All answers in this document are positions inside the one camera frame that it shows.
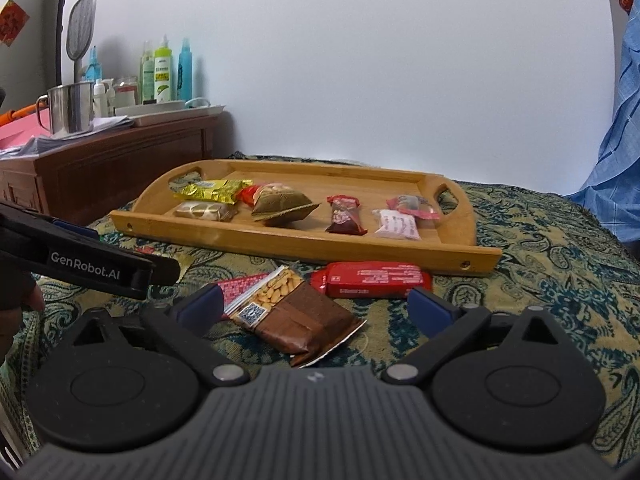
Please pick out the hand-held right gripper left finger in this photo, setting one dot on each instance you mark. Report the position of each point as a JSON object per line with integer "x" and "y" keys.
{"x": 200, "y": 305}

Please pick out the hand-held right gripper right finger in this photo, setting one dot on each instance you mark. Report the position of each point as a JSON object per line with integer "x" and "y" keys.
{"x": 427, "y": 310}

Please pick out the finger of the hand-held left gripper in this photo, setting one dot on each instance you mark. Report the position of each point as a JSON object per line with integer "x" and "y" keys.
{"x": 165, "y": 270}
{"x": 75, "y": 231}

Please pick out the clear red checked packet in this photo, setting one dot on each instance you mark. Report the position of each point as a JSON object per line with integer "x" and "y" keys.
{"x": 240, "y": 287}

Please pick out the long red bar packet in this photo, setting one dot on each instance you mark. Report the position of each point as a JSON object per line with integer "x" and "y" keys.
{"x": 375, "y": 280}

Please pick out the silver gold snack packet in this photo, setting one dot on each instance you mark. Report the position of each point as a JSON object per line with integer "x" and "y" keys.
{"x": 202, "y": 210}

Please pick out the white snack packet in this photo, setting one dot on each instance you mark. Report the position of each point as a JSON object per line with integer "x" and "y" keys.
{"x": 397, "y": 225}

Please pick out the yellow snack packet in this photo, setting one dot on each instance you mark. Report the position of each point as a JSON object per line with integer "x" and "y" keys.
{"x": 212, "y": 191}

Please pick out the brown almond bar packet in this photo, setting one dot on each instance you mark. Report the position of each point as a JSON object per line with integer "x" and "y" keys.
{"x": 300, "y": 320}

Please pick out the clear pink edged packet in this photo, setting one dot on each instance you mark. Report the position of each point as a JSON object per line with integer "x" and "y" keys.
{"x": 412, "y": 205}

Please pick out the dark brown chocolate packet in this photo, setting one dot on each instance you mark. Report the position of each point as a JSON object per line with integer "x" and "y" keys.
{"x": 344, "y": 220}

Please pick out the red gold nut packet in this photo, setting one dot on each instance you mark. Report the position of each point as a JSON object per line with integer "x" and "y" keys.
{"x": 280, "y": 205}

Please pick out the person's left hand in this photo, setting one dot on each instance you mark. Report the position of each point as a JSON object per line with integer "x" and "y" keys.
{"x": 15, "y": 305}

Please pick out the brown wooden cabinet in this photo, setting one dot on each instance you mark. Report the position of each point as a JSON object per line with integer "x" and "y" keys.
{"x": 125, "y": 160}

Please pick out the paisley patterned blanket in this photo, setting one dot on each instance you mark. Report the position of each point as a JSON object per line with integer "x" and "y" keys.
{"x": 525, "y": 270}

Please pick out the stack of papers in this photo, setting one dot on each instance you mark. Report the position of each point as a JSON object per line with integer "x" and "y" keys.
{"x": 107, "y": 122}

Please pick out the pink book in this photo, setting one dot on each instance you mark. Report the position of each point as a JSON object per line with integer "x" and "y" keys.
{"x": 17, "y": 130}

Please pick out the stainless steel pot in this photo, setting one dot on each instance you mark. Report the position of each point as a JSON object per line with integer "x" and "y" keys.
{"x": 70, "y": 107}

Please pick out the small white bottle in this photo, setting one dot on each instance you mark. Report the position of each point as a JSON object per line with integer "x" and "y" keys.
{"x": 100, "y": 100}

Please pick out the glass jar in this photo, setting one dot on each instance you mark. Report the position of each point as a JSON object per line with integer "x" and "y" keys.
{"x": 126, "y": 92}

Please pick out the white plastic tray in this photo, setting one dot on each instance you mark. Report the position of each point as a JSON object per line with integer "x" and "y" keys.
{"x": 165, "y": 108}

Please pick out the blue bottle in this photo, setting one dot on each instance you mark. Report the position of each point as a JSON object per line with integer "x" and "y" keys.
{"x": 93, "y": 67}

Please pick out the clear green bottle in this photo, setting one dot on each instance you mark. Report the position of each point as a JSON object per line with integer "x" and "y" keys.
{"x": 147, "y": 77}

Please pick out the green and white bottle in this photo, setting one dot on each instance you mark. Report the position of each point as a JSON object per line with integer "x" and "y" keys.
{"x": 163, "y": 72}

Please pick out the teal spray bottle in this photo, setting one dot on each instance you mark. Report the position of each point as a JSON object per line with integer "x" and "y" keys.
{"x": 185, "y": 72}

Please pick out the electric fly swatter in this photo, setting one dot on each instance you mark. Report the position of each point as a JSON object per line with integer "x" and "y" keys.
{"x": 81, "y": 25}

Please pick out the blue checked cloth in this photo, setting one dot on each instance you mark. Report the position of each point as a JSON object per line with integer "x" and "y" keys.
{"x": 615, "y": 160}

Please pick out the red hanging ornament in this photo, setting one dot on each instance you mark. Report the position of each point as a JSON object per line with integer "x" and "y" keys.
{"x": 626, "y": 1}

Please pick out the red wall decoration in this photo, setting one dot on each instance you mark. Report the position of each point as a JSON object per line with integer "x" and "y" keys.
{"x": 10, "y": 22}

